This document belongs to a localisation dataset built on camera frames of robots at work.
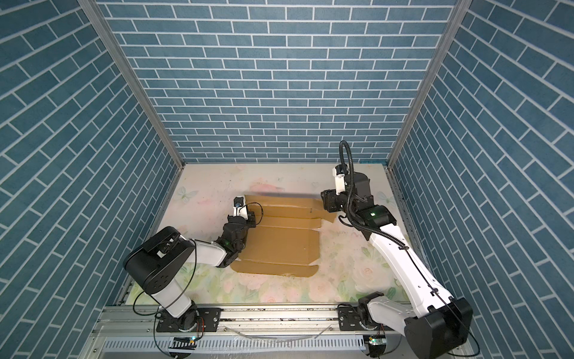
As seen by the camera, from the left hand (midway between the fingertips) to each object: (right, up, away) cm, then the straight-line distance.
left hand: (247, 204), depth 91 cm
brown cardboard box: (+15, -16, +3) cm, 22 cm away
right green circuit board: (+47, -44, -17) cm, 67 cm away
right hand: (+31, +6, -14) cm, 34 cm away
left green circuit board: (-17, -44, -19) cm, 50 cm away
